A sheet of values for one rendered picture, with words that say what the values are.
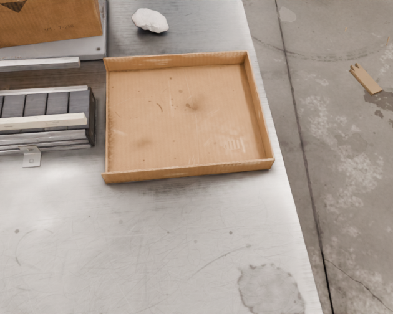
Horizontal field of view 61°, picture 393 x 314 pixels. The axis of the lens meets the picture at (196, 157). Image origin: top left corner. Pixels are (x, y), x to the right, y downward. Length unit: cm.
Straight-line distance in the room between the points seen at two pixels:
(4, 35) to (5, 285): 48
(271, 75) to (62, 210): 149
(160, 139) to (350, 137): 131
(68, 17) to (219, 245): 53
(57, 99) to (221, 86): 32
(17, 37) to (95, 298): 54
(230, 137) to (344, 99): 134
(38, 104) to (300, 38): 172
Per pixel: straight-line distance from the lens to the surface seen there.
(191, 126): 65
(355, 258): 158
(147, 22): 80
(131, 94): 70
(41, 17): 77
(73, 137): 62
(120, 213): 59
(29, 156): 68
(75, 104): 65
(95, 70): 76
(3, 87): 79
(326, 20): 233
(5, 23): 79
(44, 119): 60
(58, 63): 61
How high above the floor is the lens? 139
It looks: 63 degrees down
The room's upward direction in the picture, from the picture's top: 6 degrees clockwise
